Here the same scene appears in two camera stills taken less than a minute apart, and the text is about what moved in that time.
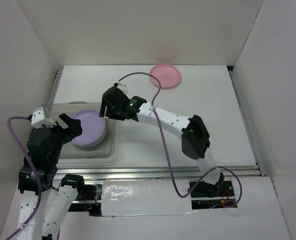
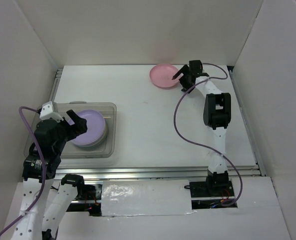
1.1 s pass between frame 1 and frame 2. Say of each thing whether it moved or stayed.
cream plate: stayed
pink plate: stayed
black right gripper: moved
